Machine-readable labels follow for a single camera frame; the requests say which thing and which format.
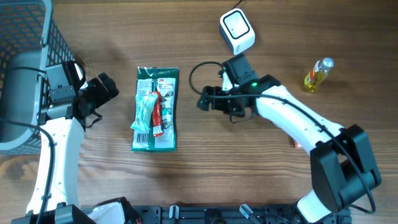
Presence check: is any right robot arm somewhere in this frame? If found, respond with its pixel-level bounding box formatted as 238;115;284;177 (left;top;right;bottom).
197;54;381;223

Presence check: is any grey plastic mesh basket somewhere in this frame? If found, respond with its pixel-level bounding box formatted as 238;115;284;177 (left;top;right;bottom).
1;0;74;154

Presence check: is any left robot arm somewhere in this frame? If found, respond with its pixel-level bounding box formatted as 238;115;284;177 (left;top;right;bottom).
13;60;119;223

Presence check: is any green 3M gloves package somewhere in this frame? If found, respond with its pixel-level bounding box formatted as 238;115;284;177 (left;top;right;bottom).
131;67;179;152

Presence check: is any mint green wipes packet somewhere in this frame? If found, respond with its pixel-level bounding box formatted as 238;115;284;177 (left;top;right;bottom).
131;92;158;131

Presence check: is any black left camera cable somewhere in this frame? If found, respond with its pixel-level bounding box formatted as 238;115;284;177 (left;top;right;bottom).
0;65;57;224

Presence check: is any black camera cable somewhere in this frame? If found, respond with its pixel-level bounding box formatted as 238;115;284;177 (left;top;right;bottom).
188;60;376;215
0;65;57;224

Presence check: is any red snack stick packet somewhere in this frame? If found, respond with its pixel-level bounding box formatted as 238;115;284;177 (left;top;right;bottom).
152;91;163;138

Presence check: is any yellow oil bottle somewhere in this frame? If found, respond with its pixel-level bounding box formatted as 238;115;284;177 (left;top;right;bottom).
303;57;334;92

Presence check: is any black right camera cable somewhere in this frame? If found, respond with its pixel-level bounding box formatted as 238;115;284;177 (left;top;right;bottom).
188;60;376;215

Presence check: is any white barcode scanner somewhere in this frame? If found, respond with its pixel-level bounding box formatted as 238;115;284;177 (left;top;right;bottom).
219;8;256;55

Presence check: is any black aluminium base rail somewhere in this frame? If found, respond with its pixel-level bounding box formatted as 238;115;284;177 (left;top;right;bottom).
127;203;352;224

